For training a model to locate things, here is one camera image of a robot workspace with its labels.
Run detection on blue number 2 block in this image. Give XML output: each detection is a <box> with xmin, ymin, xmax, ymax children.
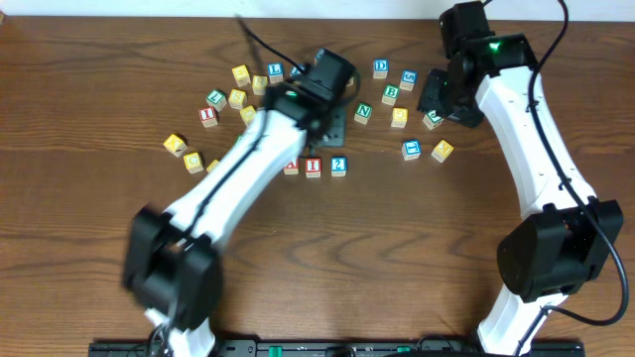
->
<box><xmin>331</xmin><ymin>157</ymin><xmax>347</xmax><ymax>177</ymax></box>

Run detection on red letter i block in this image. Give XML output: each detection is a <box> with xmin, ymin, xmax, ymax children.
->
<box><xmin>198</xmin><ymin>107</ymin><xmax>218</xmax><ymax>128</ymax></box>
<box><xmin>306</xmin><ymin>158</ymin><xmax>321</xmax><ymax>179</ymax></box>

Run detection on red letter A block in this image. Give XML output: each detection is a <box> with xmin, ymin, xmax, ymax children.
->
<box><xmin>283</xmin><ymin>159</ymin><xmax>299</xmax><ymax>176</ymax></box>

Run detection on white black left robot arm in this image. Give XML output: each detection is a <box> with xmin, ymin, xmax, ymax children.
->
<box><xmin>122</xmin><ymin>51</ymin><xmax>359</xmax><ymax>356</ymax></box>

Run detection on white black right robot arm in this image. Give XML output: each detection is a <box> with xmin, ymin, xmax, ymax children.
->
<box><xmin>418</xmin><ymin>1</ymin><xmax>623</xmax><ymax>356</ymax></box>

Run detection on green letter J block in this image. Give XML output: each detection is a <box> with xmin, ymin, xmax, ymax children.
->
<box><xmin>423</xmin><ymin>110</ymin><xmax>444</xmax><ymax>130</ymax></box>

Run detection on blue letter S block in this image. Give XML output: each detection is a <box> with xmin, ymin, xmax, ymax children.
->
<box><xmin>399</xmin><ymin>69</ymin><xmax>418</xmax><ymax>91</ymax></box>

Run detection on green letter N block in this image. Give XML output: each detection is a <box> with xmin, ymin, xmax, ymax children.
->
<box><xmin>353</xmin><ymin>102</ymin><xmax>373</xmax><ymax>125</ymax></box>

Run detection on yellow block centre right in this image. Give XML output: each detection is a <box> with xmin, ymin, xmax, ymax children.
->
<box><xmin>391</xmin><ymin>107</ymin><xmax>409</xmax><ymax>128</ymax></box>

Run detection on green letter B block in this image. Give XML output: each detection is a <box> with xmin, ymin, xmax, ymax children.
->
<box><xmin>382</xmin><ymin>84</ymin><xmax>400</xmax><ymax>106</ymax></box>

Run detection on yellow block far right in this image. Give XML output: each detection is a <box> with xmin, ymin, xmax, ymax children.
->
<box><xmin>431</xmin><ymin>140</ymin><xmax>454</xmax><ymax>163</ymax></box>

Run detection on blue letter T block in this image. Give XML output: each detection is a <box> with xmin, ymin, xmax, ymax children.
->
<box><xmin>402</xmin><ymin>140</ymin><xmax>422</xmax><ymax>161</ymax></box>

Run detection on blue letter D block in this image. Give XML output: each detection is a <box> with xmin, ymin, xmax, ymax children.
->
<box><xmin>373</xmin><ymin>59</ymin><xmax>389</xmax><ymax>79</ymax></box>

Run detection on blue letter P block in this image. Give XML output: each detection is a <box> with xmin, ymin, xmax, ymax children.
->
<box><xmin>290</xmin><ymin>65</ymin><xmax>305</xmax><ymax>78</ymax></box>

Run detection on yellow block near Z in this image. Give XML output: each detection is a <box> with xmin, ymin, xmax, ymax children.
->
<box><xmin>239</xmin><ymin>105</ymin><xmax>257</xmax><ymax>127</ymax></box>

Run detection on blue letter L block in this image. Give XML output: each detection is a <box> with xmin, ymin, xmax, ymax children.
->
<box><xmin>267</xmin><ymin>62</ymin><xmax>284</xmax><ymax>84</ymax></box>

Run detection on yellow block middle left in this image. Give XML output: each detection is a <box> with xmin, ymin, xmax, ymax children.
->
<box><xmin>228</xmin><ymin>89</ymin><xmax>247</xmax><ymax>110</ymax></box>

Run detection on yellow block top left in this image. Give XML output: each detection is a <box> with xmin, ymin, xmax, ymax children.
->
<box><xmin>231</xmin><ymin>64</ymin><xmax>251</xmax><ymax>87</ymax></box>

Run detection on green letter L block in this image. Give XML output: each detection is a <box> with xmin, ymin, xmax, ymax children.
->
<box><xmin>205</xmin><ymin>89</ymin><xmax>227</xmax><ymax>112</ymax></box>

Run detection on yellow block lower middle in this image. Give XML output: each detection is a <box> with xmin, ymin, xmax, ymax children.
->
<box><xmin>206</xmin><ymin>160</ymin><xmax>220</xmax><ymax>174</ymax></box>

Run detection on yellow block lower left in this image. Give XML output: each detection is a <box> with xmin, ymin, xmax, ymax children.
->
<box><xmin>184</xmin><ymin>152</ymin><xmax>203</xmax><ymax>174</ymax></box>

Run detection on yellow block far left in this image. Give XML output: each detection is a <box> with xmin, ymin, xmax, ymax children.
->
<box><xmin>164</xmin><ymin>134</ymin><xmax>188</xmax><ymax>157</ymax></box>

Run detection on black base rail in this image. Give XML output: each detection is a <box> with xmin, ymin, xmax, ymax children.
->
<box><xmin>88</xmin><ymin>338</ymin><xmax>586</xmax><ymax>357</ymax></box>

